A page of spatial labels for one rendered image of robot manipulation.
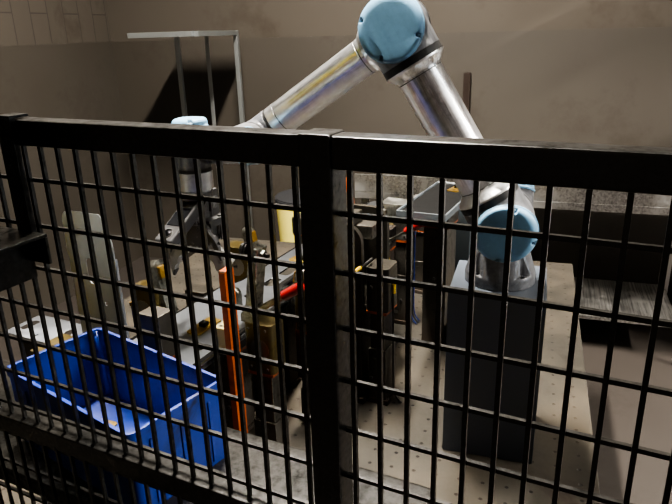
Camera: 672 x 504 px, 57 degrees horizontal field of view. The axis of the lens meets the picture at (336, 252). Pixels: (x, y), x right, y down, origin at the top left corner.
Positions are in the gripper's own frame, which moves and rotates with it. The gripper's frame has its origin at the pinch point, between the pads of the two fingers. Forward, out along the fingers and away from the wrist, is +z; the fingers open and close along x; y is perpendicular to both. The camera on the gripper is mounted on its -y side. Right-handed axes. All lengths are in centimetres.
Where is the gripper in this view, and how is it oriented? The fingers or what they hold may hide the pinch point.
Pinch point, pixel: (199, 281)
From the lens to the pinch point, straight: 140.5
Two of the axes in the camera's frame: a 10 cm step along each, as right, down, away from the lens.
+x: -9.0, -1.2, 4.2
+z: 0.3, 9.4, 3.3
